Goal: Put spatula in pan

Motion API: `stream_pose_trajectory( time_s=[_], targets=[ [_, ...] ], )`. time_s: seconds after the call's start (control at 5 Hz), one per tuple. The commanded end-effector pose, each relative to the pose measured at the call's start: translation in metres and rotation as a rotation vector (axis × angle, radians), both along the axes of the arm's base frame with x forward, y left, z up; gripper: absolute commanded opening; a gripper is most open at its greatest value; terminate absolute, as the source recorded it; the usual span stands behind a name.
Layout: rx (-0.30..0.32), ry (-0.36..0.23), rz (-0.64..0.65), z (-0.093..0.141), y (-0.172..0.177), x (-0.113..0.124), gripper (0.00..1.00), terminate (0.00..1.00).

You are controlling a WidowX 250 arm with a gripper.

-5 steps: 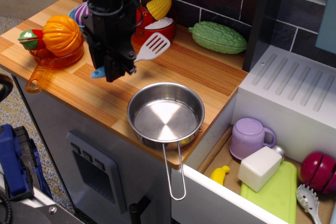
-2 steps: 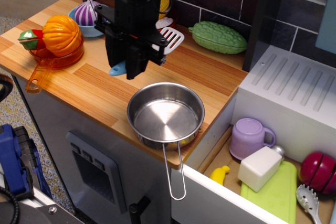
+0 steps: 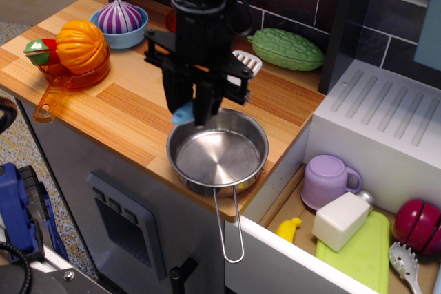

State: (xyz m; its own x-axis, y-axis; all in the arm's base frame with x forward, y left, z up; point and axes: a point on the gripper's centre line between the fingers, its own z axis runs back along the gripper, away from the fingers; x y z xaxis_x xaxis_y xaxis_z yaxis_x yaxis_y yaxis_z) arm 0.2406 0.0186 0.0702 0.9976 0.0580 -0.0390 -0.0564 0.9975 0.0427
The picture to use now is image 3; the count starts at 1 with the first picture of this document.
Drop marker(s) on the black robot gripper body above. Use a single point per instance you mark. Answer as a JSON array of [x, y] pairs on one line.
[[201, 47]]

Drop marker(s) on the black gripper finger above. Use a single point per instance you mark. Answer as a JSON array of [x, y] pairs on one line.
[[178, 88], [206, 102]]

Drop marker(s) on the white spatula with blue handle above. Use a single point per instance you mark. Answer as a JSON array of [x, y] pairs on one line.
[[184, 114]]

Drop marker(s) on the stainless steel pan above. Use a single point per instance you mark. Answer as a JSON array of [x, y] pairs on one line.
[[221, 159]]

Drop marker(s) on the red transparent bowl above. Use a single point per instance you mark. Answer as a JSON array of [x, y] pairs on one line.
[[171, 21]]

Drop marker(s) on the green toy bitter gourd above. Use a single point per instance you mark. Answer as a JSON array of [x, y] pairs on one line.
[[286, 49]]

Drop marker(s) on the light blue bowl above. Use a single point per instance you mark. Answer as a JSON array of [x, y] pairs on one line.
[[127, 40]]

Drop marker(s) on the purple white striped toy onion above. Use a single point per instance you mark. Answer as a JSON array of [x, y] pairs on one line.
[[119, 17]]

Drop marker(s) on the orange toy pumpkin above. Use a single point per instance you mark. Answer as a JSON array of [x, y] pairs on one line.
[[81, 46]]

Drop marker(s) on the orange transparent measuring cup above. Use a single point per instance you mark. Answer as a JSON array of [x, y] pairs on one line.
[[61, 81]]

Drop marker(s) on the purple plastic mug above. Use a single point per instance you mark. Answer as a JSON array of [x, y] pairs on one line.
[[327, 178]]

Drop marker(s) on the red green toy strawberry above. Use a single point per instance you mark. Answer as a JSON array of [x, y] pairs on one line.
[[42, 52]]

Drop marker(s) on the yellow toy banana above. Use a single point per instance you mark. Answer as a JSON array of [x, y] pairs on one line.
[[287, 229]]

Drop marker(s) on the grey toy oven door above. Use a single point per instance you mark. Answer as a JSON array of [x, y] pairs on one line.
[[131, 243]]

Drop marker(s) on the white salt shaker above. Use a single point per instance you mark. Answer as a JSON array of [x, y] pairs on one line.
[[337, 222]]

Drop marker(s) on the blue black clamp device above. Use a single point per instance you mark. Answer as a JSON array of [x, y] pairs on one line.
[[27, 213]]

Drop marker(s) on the light green cutting board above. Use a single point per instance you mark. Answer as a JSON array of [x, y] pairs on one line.
[[365, 257]]

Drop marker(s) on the magenta toy cabbage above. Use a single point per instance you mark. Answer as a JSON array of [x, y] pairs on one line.
[[417, 224]]

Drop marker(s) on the grey pasta spoon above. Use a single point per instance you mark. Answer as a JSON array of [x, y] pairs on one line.
[[405, 263]]

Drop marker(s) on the black oven handle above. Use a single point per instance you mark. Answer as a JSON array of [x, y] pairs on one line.
[[178, 275]]

